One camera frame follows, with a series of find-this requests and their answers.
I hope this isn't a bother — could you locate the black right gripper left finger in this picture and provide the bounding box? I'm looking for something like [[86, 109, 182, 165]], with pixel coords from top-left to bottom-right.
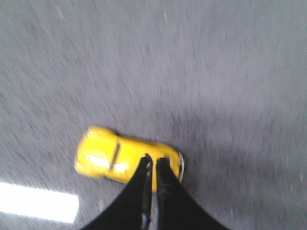
[[83, 153, 152, 230]]

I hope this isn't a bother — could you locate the yellow toy beetle car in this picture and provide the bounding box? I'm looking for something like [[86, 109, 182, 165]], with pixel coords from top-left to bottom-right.
[[74, 126, 185, 184]]

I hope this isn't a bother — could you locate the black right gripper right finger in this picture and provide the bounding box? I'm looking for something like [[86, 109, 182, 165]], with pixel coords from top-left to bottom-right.
[[156, 158, 227, 230]]

